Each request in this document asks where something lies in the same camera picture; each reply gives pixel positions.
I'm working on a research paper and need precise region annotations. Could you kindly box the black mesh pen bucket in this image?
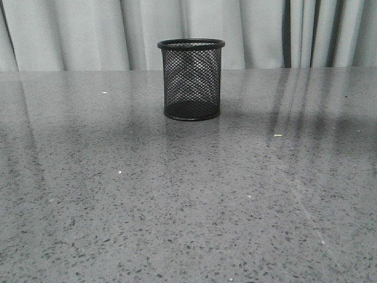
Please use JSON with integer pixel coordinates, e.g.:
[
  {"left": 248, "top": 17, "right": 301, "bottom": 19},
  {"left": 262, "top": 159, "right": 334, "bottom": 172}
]
[{"left": 157, "top": 38, "right": 225, "bottom": 121}]

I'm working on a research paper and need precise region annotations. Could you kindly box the grey pleated curtain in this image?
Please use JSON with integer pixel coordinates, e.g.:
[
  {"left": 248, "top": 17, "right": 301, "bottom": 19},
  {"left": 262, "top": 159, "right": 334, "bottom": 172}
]
[{"left": 1, "top": 1, "right": 376, "bottom": 71}]

